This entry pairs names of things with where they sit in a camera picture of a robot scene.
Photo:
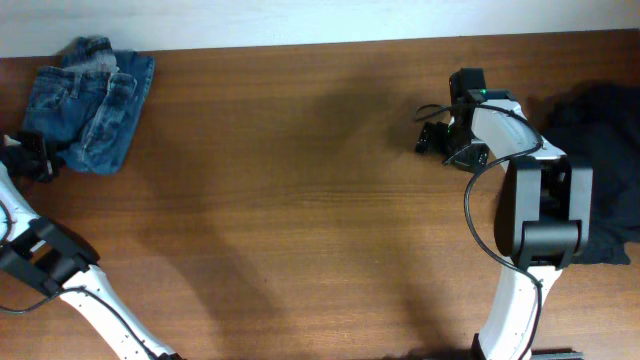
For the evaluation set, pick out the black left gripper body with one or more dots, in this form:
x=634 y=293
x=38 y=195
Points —
x=29 y=159

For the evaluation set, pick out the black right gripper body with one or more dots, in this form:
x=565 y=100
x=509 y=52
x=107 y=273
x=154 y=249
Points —
x=447 y=141

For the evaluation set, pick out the blue denim jeans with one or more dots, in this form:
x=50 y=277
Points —
x=90 y=104

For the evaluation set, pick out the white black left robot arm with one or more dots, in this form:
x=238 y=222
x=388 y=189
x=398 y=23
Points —
x=57 y=263

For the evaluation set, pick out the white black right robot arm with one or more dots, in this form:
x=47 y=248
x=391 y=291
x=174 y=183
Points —
x=542 y=217

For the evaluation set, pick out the black cloth garment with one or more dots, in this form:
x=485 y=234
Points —
x=600 y=124

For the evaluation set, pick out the grey metal bracket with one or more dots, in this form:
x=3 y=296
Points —
x=570 y=355

